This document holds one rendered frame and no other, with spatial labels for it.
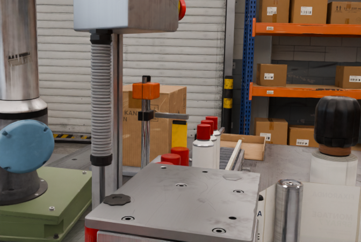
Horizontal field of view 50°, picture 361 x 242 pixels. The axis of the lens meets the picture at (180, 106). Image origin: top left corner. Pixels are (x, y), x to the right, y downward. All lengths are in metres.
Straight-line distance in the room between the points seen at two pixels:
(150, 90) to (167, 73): 4.37
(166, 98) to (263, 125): 3.30
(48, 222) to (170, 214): 0.67
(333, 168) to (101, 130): 0.43
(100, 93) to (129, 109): 0.77
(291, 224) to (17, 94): 0.55
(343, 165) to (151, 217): 0.56
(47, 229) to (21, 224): 0.06
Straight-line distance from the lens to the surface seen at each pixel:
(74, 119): 5.44
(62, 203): 0.97
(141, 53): 5.13
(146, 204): 0.29
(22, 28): 0.81
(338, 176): 0.79
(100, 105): 0.60
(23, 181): 1.00
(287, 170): 1.51
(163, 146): 1.35
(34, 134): 0.81
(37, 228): 0.94
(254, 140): 1.90
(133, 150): 1.38
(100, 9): 0.62
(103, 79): 0.59
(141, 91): 0.73
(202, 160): 0.92
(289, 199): 0.59
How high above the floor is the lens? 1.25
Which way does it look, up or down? 8 degrees down
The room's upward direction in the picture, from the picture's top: 1 degrees clockwise
